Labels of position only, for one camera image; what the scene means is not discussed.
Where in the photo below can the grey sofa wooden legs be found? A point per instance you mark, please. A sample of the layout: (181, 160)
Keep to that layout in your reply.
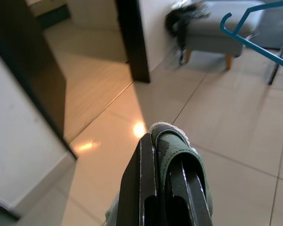
(214, 35)

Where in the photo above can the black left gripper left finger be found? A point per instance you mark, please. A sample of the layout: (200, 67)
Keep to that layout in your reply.
(136, 188)

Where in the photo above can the dark wooden door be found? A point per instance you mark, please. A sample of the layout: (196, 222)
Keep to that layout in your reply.
(26, 58)

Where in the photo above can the blue plastic clothes hanger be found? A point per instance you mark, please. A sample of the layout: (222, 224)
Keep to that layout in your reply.
(261, 50)

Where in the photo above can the grey chair black legs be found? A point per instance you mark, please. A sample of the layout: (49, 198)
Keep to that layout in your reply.
(276, 23)

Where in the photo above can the black clothes heap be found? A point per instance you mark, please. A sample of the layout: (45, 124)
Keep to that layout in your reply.
(179, 21)

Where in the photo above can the grey printed shirt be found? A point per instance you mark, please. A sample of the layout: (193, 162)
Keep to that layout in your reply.
(179, 148)

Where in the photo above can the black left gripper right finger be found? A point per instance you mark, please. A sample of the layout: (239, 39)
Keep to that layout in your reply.
(191, 200)

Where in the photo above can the black door frame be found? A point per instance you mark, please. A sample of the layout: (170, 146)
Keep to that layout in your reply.
(134, 35)

